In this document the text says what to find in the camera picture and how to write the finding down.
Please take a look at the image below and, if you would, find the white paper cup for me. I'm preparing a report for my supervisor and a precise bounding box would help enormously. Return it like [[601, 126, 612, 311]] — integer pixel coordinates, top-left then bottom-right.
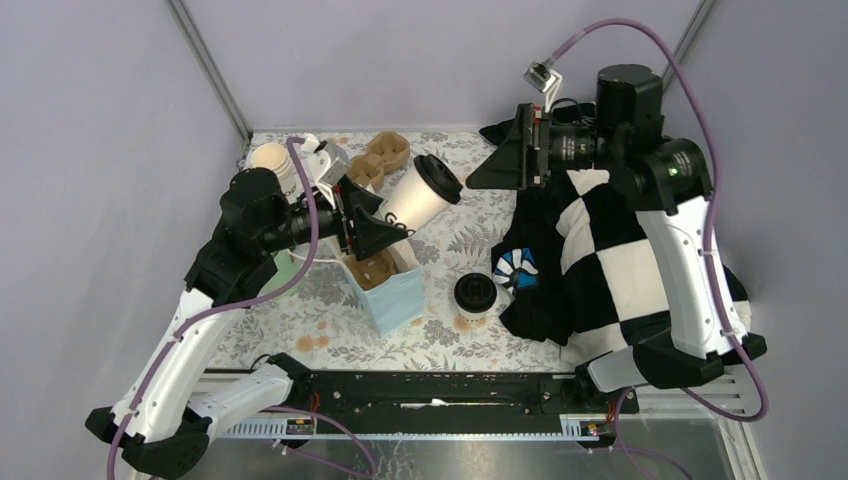
[[457, 307, 491, 324], [378, 167, 450, 236]]

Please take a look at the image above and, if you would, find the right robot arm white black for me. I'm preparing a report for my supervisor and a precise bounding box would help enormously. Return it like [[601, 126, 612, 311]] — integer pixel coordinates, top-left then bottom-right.
[[467, 64, 767, 412]]

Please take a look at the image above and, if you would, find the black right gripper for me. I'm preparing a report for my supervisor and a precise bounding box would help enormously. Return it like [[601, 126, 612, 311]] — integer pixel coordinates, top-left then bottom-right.
[[465, 101, 623, 188]]

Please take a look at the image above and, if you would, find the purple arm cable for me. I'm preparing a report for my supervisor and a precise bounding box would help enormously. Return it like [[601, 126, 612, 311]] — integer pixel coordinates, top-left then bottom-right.
[[105, 137, 379, 480], [546, 18, 771, 480]]

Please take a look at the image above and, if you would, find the floral table mat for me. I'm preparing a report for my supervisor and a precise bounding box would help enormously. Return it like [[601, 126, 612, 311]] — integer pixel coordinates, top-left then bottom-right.
[[188, 131, 677, 374]]

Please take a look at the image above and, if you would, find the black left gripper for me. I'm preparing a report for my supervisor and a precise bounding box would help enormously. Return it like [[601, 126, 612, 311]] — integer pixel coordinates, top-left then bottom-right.
[[260, 174, 409, 259]]

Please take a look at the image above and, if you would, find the green cup holder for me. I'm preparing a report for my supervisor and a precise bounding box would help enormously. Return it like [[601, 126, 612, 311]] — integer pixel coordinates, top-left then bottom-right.
[[259, 250, 301, 296]]

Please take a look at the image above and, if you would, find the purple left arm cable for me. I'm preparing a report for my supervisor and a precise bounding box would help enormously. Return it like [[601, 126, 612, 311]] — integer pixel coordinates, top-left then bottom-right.
[[105, 137, 379, 480]]

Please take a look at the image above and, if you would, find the black white checkered blanket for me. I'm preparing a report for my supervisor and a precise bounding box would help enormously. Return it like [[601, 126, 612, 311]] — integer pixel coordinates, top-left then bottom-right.
[[478, 102, 757, 352]]

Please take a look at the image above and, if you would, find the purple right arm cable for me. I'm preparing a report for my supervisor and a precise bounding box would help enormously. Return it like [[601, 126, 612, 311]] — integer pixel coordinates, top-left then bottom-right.
[[546, 18, 771, 480]]

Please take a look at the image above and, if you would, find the stack of white paper cups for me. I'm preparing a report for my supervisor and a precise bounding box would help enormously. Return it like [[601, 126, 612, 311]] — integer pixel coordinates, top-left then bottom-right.
[[246, 142, 300, 201]]

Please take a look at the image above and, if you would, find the brown cardboard cup carrier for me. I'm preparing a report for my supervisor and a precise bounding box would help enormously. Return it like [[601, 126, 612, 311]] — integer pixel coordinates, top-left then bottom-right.
[[346, 250, 397, 291], [347, 131, 411, 191]]

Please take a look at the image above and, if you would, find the light blue paper bag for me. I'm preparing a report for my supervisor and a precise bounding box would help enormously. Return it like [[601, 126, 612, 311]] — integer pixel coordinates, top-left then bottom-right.
[[284, 192, 427, 338]]

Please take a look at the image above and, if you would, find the black cup lid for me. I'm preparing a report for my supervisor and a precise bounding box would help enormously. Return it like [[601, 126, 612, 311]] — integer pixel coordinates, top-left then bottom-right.
[[453, 273, 497, 314], [413, 154, 463, 205]]

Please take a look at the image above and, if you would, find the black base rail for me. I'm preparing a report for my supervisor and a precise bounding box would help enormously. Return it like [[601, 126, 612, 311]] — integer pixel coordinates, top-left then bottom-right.
[[281, 371, 639, 439]]

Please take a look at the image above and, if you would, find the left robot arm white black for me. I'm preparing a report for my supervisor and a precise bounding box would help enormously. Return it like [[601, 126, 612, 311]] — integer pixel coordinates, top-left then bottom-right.
[[85, 168, 408, 479]]

